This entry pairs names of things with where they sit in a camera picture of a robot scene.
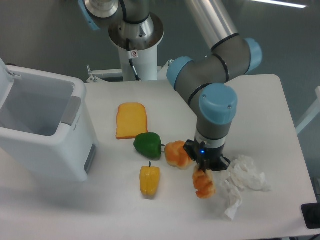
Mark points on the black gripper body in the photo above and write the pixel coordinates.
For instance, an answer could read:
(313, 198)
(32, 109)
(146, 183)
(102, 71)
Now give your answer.
(201, 152)

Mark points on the orange croissant bread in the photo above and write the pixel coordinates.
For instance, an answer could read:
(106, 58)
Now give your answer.
(204, 183)

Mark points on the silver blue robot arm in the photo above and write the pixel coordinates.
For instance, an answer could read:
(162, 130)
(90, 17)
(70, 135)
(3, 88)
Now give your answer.
(202, 85)

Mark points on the round knotted bread roll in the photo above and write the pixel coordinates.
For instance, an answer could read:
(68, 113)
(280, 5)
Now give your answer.
(176, 156)

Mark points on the square toast bread slice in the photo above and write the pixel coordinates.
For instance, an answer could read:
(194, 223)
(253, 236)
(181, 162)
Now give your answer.
(131, 120)

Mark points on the crumpled white paper tissue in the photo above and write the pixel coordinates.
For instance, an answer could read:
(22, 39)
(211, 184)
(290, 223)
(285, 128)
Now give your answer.
(242, 174)

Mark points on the yellow bell pepper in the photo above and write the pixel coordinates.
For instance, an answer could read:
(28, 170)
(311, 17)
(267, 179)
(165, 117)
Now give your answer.
(149, 178)

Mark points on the green bell pepper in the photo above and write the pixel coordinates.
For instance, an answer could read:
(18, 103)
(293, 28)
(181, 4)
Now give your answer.
(149, 145)

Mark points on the black device at edge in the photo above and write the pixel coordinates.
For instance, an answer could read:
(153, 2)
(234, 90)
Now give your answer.
(311, 215)

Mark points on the white trash bin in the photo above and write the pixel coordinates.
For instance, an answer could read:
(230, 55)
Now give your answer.
(45, 124)

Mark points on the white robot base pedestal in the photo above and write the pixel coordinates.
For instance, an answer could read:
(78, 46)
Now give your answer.
(137, 46)

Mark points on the white frame bar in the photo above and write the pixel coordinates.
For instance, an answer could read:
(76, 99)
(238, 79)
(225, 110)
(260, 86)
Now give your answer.
(310, 113)

